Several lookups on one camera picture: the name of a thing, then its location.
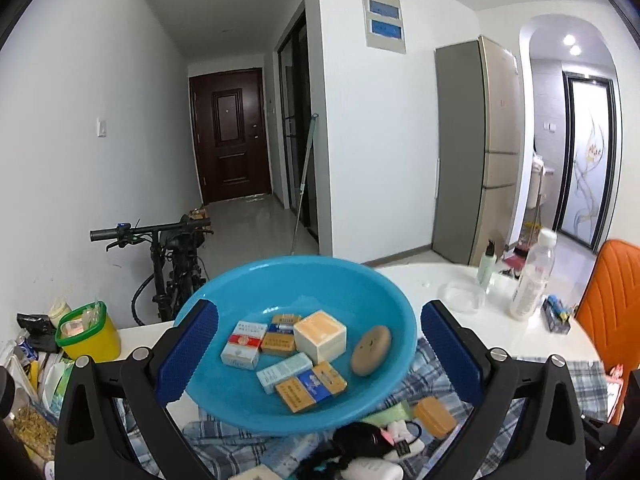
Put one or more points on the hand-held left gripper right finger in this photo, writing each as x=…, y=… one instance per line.
x=447, y=355

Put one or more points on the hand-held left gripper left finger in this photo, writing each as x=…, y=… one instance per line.
x=192, y=347

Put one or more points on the white red cigarette pack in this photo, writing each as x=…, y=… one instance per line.
x=245, y=340

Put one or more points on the blue plastic basin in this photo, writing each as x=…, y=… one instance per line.
x=240, y=400

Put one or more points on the brown oval object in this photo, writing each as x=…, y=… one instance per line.
x=370, y=350

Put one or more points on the light blue small box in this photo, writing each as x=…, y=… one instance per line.
x=282, y=371

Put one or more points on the orange blue cigarette pack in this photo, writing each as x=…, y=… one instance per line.
x=305, y=390

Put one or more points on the cream orange square box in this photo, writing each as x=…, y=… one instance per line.
x=320, y=335

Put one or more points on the white desktop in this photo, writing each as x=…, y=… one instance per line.
x=450, y=270

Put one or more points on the clear round dish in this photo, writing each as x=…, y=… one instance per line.
x=462, y=297

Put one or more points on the orange soap bar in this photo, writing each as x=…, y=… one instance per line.
x=435, y=416

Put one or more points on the pale green tube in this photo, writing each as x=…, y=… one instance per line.
x=390, y=412

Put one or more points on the black bicycle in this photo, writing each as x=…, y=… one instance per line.
x=172, y=260

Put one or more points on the yellow bin with green rim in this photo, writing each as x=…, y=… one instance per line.
x=97, y=345

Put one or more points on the pale green pump bottle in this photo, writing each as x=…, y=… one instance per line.
x=486, y=267

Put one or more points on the blue plaid cloth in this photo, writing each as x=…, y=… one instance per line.
x=225, y=440

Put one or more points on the clear plastic bottle white label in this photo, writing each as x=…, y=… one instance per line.
x=530, y=285

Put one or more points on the small black blue box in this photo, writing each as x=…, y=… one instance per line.
x=556, y=317

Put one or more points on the black rounded pouch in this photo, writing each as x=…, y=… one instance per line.
x=357, y=440

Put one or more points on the orange chair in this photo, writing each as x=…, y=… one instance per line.
x=610, y=320

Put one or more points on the white oval device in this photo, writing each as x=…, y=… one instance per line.
x=375, y=470

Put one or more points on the white lidded jar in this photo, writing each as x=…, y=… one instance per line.
x=59, y=312

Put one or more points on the white flat box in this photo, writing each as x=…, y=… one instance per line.
x=255, y=475

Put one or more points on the green floral packet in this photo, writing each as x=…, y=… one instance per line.
x=55, y=385

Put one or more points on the black crumpled bag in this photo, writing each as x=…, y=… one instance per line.
x=32, y=322

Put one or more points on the blue white packet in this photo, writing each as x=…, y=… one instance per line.
x=25, y=349

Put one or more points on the clear bag of nuts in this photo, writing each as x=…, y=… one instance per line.
x=35, y=425

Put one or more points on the beige grey refrigerator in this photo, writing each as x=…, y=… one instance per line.
x=465, y=160

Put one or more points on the mop with metal pole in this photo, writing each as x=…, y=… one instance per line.
x=303, y=185

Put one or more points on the dark brown entrance door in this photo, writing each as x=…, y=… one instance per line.
x=227, y=135

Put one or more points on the frosted glass patterned door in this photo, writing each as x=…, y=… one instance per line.
x=590, y=160

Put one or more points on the black framed glass sliding door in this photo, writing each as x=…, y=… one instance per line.
x=290, y=110

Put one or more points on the round ceiling light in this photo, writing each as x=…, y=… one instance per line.
x=575, y=50
x=569, y=40

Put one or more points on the white light switch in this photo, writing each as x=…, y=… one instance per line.
x=101, y=128

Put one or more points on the wall socket plate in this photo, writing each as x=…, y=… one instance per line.
x=550, y=126

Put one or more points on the grey wall panel blue windows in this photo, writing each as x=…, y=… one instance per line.
x=384, y=20

